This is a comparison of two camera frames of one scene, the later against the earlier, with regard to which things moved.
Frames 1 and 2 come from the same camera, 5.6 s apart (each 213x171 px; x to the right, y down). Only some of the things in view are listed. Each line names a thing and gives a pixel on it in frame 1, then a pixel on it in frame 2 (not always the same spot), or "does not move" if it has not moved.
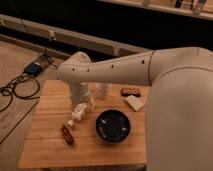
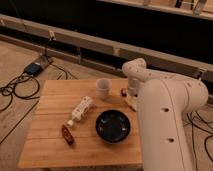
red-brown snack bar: (67, 135) does not move
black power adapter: (33, 68) does not move
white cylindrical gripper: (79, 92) -> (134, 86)
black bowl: (113, 126) does not move
